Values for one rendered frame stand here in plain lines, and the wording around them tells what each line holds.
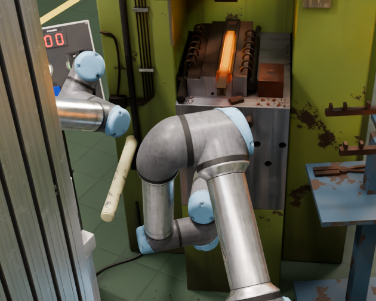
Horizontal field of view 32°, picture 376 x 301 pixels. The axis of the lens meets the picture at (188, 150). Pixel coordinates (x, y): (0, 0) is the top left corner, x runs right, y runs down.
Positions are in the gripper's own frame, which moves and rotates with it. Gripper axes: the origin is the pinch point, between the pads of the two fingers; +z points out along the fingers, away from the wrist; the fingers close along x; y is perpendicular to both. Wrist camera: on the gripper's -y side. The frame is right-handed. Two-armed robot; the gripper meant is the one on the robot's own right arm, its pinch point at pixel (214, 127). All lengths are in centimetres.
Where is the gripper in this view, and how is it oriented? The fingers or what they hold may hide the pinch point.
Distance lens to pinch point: 190.9
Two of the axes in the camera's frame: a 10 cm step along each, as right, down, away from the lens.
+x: 9.9, 0.4, -1.3
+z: 1.3, -6.0, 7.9
